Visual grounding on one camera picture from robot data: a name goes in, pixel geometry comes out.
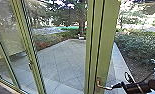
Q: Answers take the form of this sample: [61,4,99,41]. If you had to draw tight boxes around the metal door lever handle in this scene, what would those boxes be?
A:
[95,75,115,92]

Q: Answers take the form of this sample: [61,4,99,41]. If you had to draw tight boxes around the green glass door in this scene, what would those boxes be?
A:
[84,0,122,94]

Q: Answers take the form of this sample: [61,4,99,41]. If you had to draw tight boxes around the dark green bush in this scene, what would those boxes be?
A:
[114,30,155,73]

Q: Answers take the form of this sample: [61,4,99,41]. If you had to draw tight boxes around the bright green lawn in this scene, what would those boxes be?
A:
[58,25,81,31]

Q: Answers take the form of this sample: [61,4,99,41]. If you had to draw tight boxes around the large outdoor tree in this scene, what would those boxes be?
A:
[47,0,89,36]

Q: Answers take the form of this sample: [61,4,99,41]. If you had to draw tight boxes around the low green hedge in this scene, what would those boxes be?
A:
[33,29,81,52]

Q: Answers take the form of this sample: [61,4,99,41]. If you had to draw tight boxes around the green framed glass doors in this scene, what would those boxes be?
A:
[0,0,48,94]

